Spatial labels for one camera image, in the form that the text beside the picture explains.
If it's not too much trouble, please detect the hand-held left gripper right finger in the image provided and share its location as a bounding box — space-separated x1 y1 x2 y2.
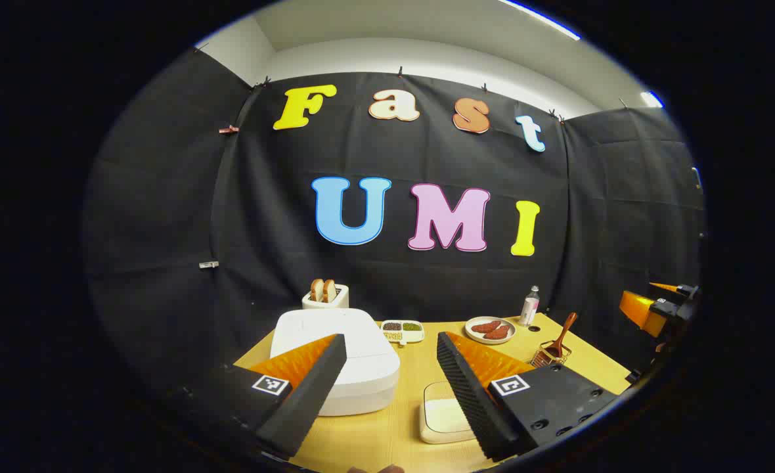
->
436 331 619 462

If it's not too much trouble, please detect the divided white dish of beans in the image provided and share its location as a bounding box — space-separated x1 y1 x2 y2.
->
381 319 426 346

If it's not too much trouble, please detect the white toaster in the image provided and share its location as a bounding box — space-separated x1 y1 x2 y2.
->
301 284 349 311

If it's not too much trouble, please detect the clear tray of rice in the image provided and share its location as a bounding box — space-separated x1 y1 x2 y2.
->
418 381 477 445

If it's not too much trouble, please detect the black backdrop cloth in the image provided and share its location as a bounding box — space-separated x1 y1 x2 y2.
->
82 47 703 395

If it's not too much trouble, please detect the white rice cooker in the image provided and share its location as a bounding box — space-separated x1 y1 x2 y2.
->
269 307 401 417

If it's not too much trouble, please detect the brown wooden spoon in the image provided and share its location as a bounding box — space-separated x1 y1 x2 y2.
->
548 312 579 359

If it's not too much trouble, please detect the clear plastic bottle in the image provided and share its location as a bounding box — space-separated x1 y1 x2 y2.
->
520 285 541 327

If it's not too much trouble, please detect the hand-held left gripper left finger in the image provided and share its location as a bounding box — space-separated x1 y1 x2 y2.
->
184 333 348 460

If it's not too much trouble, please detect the round white plate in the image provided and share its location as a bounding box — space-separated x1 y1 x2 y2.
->
464 316 517 346

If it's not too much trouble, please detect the wire chopstick holder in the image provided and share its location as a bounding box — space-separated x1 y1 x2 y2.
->
529 340 573 369

